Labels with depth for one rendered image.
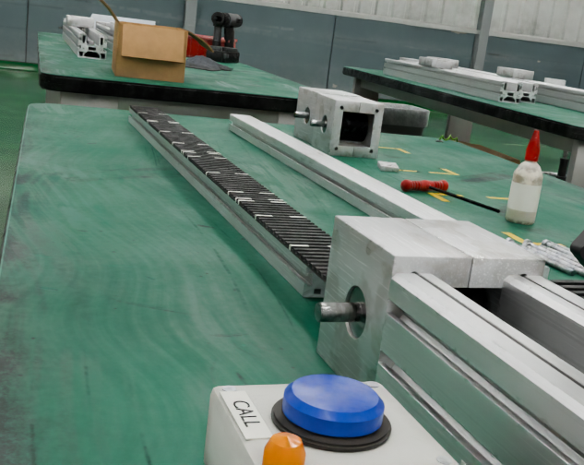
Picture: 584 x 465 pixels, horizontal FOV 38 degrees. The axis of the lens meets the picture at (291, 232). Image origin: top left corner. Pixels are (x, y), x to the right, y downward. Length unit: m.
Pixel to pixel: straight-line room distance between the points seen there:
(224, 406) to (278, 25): 11.40
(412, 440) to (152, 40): 2.24
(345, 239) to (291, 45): 11.26
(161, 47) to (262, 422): 2.22
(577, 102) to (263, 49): 8.24
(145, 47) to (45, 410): 2.10
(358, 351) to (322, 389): 0.17
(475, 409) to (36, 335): 0.29
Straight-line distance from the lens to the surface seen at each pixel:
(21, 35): 11.35
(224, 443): 0.34
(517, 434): 0.37
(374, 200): 1.01
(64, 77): 2.41
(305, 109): 1.61
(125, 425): 0.46
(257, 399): 0.35
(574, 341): 0.46
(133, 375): 0.51
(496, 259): 0.50
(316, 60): 11.89
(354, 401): 0.33
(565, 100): 3.86
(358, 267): 0.51
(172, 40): 2.53
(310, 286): 0.68
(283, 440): 0.30
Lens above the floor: 0.99
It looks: 14 degrees down
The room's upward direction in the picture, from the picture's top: 7 degrees clockwise
